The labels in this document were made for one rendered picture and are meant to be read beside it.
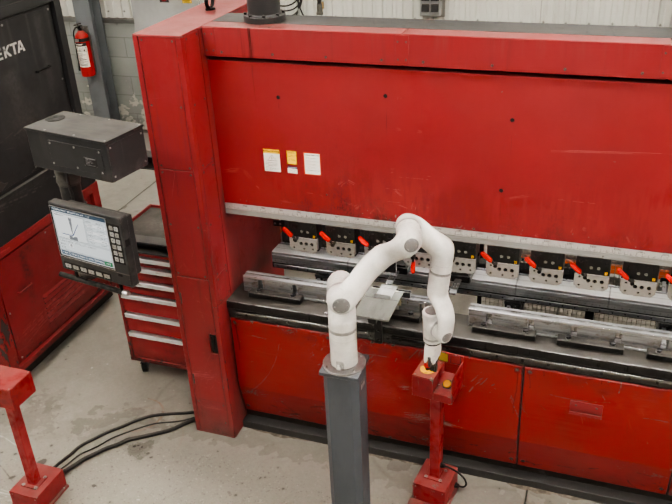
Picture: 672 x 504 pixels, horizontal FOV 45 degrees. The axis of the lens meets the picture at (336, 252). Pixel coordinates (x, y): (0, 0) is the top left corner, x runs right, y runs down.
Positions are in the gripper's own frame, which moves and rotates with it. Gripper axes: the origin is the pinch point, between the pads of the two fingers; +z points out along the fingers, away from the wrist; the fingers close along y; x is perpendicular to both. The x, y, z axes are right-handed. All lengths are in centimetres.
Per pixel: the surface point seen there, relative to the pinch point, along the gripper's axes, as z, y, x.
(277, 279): 1, -36, -102
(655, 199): -65, -63, 76
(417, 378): 19.0, -9.8, -12.2
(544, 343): 11, -46, 38
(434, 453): 68, -11, -5
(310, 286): 2, -38, -83
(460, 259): -26, -49, -4
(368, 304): -3, -29, -45
